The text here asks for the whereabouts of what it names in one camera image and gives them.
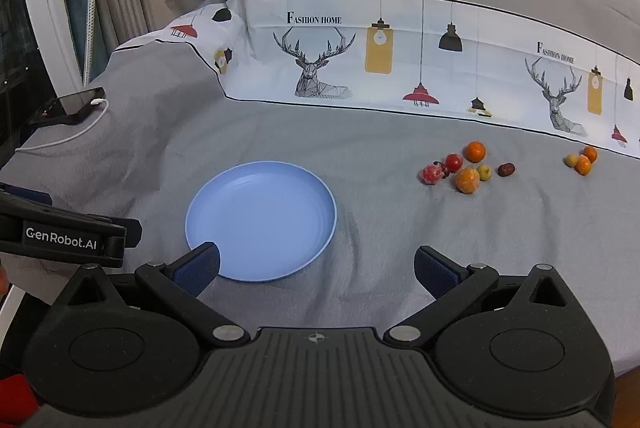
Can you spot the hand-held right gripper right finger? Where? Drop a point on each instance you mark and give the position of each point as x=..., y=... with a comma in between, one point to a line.
x=436, y=272

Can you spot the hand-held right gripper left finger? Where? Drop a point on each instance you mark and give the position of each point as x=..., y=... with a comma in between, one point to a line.
x=197, y=270

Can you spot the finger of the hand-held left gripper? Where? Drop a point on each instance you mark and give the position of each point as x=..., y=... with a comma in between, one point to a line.
x=132, y=233

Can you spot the blue plate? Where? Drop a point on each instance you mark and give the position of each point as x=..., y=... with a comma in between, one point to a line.
x=260, y=220

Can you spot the small yellow-green fruit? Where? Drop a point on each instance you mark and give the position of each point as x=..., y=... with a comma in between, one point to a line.
x=571, y=160
x=484, y=172

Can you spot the grey blanket with printed band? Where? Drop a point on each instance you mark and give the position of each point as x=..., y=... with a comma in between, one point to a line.
x=350, y=228

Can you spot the small orange tangerine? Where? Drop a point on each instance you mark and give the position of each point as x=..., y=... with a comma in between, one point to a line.
x=475, y=152
x=467, y=180

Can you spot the red bumpy fruit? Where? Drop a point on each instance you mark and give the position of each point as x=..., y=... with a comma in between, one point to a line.
x=430, y=174

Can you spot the red cherry tomato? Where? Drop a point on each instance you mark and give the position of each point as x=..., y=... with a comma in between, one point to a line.
x=454, y=162

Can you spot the black smartphone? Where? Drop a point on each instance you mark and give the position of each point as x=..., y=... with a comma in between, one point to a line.
x=65, y=106

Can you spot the red cloth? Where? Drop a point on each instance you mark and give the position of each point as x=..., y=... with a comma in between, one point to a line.
x=17, y=398

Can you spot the orange kumquat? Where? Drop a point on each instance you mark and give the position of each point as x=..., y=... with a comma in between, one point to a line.
x=590, y=154
x=583, y=166

